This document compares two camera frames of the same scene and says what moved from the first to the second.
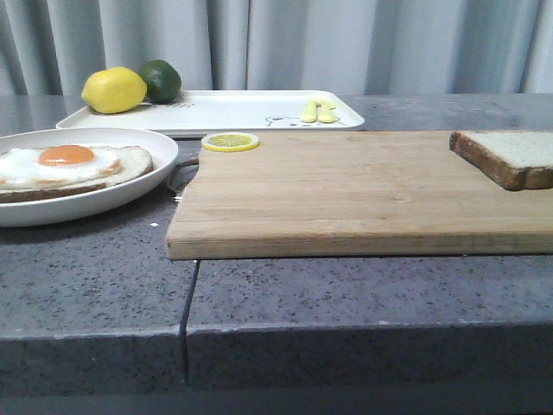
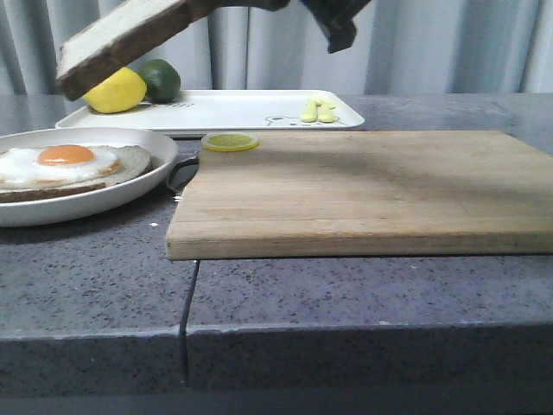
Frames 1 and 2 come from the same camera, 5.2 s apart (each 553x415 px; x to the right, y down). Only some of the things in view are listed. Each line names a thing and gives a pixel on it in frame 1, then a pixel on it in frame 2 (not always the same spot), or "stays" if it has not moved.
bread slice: (514, 160) to (105, 51)
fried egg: (56, 163) stays
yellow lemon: (113, 89) stays
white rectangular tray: (232, 110) stays
